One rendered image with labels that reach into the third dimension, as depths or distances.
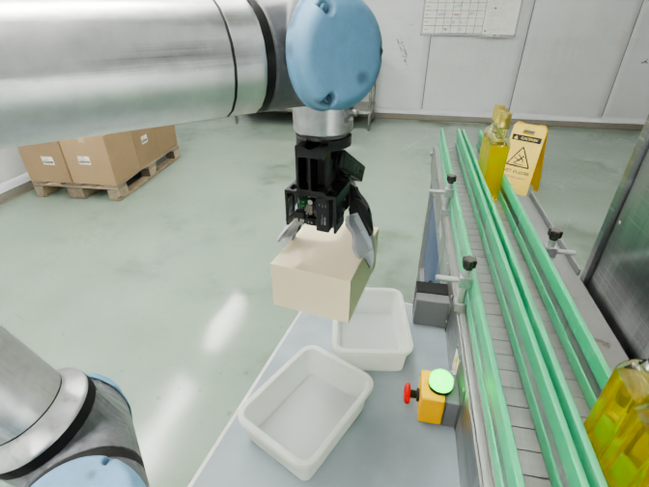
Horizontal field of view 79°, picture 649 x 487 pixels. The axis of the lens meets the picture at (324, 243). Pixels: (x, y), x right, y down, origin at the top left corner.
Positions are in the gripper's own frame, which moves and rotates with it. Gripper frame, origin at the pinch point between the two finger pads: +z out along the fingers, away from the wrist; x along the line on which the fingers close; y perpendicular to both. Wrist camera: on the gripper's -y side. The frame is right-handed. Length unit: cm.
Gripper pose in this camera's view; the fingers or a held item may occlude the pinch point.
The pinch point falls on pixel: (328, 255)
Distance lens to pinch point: 61.9
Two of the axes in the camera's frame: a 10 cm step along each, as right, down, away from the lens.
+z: 0.0, 8.5, 5.3
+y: -3.5, 4.9, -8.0
